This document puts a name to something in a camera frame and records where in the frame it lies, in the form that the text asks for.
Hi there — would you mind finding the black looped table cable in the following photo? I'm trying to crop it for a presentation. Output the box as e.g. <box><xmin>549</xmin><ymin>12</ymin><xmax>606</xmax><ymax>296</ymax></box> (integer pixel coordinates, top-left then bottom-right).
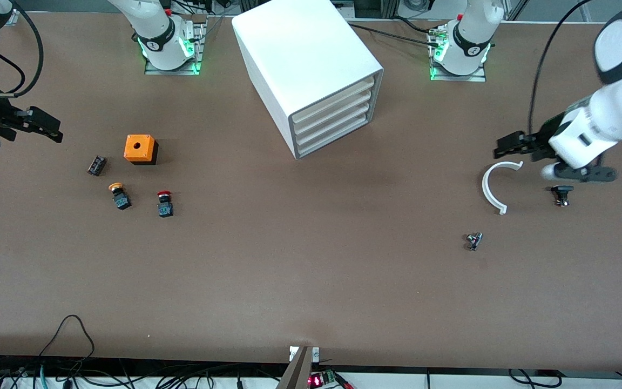
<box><xmin>38</xmin><ymin>315</ymin><xmax>96</xmax><ymax>360</ymax></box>

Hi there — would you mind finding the small black knob part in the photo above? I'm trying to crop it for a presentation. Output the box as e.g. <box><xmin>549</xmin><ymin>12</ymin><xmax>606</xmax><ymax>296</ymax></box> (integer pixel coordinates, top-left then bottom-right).
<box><xmin>551</xmin><ymin>185</ymin><xmax>574</xmax><ymax>207</ymax></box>

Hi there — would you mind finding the yellow push button switch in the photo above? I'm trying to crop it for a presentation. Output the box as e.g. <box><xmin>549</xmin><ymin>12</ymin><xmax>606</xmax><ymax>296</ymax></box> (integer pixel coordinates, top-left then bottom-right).
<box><xmin>109</xmin><ymin>183</ymin><xmax>132</xmax><ymax>211</ymax></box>

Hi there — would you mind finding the black cable loop under table edge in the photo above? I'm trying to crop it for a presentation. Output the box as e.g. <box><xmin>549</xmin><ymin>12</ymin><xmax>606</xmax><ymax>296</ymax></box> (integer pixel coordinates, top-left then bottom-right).
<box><xmin>508</xmin><ymin>368</ymin><xmax>565</xmax><ymax>389</ymax></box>

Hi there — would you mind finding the grey camera stand bracket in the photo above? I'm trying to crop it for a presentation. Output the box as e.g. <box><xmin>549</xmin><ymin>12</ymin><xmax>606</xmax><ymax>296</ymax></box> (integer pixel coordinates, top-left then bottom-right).
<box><xmin>276</xmin><ymin>346</ymin><xmax>320</xmax><ymax>389</ymax></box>

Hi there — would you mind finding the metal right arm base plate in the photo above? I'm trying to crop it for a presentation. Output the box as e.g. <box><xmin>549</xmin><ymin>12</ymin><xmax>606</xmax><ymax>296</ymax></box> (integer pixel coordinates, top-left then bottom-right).
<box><xmin>145</xmin><ymin>15</ymin><xmax>206</xmax><ymax>75</ymax></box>

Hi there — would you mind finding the circuit board with red light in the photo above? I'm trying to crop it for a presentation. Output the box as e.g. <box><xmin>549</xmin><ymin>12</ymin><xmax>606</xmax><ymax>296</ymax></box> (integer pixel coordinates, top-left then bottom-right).
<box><xmin>308</xmin><ymin>369</ymin><xmax>353</xmax><ymax>389</ymax></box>

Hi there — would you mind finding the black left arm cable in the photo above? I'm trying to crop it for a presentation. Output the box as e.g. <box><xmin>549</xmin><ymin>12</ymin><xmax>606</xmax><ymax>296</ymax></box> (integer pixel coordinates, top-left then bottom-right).
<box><xmin>527</xmin><ymin>0</ymin><xmax>614</xmax><ymax>136</ymax></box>

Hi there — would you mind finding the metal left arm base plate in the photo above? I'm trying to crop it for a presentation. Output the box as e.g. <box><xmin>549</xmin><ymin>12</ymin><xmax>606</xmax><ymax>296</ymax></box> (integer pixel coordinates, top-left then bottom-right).
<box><xmin>429</xmin><ymin>24</ymin><xmax>488</xmax><ymax>83</ymax></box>

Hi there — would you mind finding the black cable to arm base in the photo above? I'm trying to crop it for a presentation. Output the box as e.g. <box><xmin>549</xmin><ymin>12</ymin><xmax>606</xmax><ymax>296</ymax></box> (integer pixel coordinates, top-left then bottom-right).
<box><xmin>349</xmin><ymin>23</ymin><xmax>442</xmax><ymax>48</ymax></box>

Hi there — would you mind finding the white curved plastic piece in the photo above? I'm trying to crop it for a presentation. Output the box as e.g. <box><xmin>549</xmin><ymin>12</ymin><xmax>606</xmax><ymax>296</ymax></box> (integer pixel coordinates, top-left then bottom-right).
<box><xmin>482</xmin><ymin>161</ymin><xmax>524</xmax><ymax>216</ymax></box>

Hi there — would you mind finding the tangled black cable bundle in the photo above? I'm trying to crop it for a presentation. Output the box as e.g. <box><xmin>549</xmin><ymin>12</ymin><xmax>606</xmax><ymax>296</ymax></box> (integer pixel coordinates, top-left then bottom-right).
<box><xmin>0</xmin><ymin>354</ymin><xmax>290</xmax><ymax>389</ymax></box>

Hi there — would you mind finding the orange box with hole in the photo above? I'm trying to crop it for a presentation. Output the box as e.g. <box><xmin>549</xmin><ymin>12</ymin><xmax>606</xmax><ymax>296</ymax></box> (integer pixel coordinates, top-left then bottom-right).
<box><xmin>124</xmin><ymin>135</ymin><xmax>159</xmax><ymax>165</ymax></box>

